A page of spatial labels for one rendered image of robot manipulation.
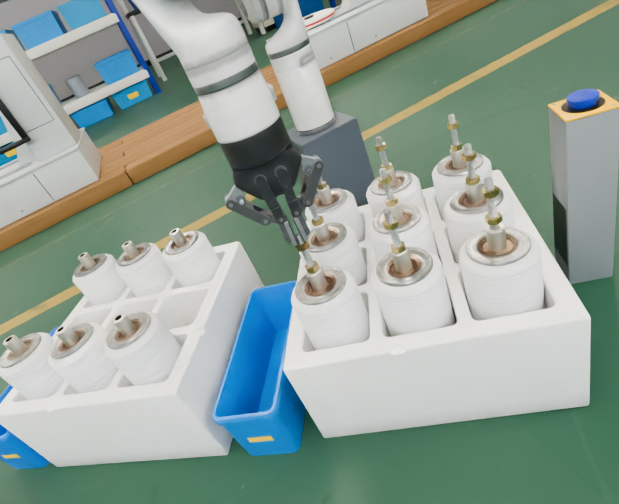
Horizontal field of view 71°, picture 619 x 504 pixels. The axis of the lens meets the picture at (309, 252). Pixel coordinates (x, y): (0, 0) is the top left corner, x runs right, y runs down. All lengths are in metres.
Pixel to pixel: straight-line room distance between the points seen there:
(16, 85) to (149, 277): 1.68
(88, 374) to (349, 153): 0.68
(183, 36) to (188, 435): 0.60
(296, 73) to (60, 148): 1.75
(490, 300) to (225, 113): 0.39
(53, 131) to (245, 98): 2.09
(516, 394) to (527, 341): 0.11
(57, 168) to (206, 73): 2.06
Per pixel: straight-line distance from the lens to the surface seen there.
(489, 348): 0.60
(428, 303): 0.58
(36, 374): 0.90
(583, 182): 0.78
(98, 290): 1.03
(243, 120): 0.46
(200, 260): 0.88
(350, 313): 0.59
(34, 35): 5.09
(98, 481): 0.98
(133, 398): 0.75
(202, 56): 0.45
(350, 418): 0.71
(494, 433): 0.72
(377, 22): 2.76
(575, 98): 0.74
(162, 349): 0.74
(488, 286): 0.57
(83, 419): 0.86
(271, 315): 0.93
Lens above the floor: 0.62
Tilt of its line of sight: 33 degrees down
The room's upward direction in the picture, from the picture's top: 24 degrees counter-clockwise
